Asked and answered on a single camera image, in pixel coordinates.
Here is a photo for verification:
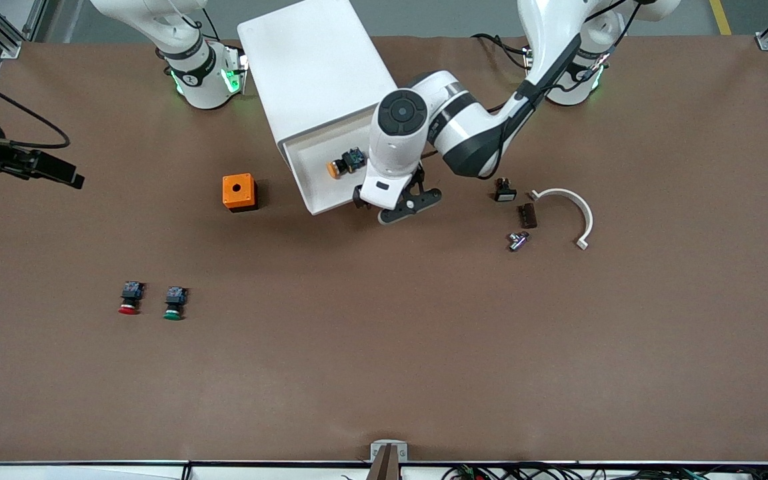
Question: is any white table edge rail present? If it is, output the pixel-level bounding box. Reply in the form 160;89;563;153
0;461;768;480

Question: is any black arm base cable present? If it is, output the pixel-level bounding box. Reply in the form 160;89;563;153
470;33;532;71

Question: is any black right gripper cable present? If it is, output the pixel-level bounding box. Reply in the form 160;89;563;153
0;64;71;149

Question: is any red push button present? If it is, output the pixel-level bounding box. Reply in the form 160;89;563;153
117;281;147;316

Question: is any yellow push button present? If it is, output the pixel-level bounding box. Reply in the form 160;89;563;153
327;147;367;180

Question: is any grey camera mount with wedge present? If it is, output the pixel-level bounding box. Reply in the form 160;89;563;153
365;439;409;480

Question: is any green push button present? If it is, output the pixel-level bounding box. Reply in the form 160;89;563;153
163;286;190;322

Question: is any bundle of black cables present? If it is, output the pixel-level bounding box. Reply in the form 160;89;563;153
443;463;768;480

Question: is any white curved plastic bracket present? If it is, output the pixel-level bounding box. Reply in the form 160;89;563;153
529;188;595;251

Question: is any orange box with hole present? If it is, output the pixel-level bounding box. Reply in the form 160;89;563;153
222;173;259;213

